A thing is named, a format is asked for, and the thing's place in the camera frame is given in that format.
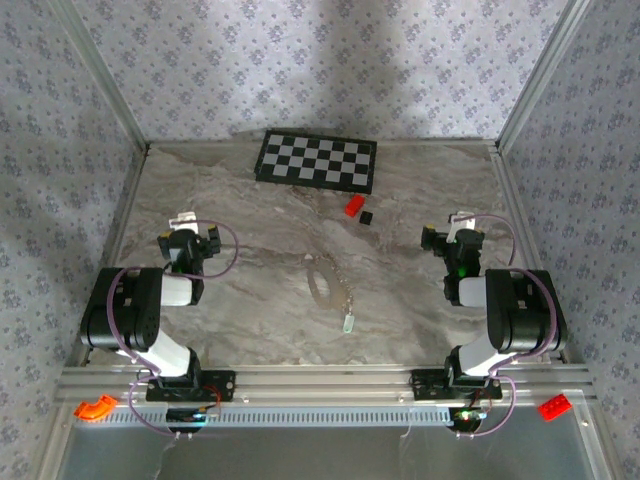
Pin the aluminium frame post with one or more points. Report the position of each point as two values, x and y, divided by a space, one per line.
105 75
542 75

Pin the orange curved plastic piece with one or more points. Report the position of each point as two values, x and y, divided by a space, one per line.
92 407

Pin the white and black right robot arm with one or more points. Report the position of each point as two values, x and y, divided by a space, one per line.
525 310

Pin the small red block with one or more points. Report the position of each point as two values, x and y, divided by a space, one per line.
355 205

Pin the grey metal sheet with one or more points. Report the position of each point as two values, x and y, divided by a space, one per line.
325 455

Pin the red toy brick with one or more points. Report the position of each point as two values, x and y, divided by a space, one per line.
554 407

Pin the controller circuit board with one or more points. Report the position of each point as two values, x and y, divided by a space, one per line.
470 417
192 416

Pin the aluminium table side rail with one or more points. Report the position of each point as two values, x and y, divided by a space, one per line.
117 240
525 240

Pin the black and white chessboard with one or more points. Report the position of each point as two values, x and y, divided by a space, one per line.
315 160

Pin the small black cube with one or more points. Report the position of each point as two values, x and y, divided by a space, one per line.
366 217

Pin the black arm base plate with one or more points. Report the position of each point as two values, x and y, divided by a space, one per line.
425 385
220 382

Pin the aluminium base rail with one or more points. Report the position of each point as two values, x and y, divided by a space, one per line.
325 382

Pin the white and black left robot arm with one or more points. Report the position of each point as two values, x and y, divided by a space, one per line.
135 310

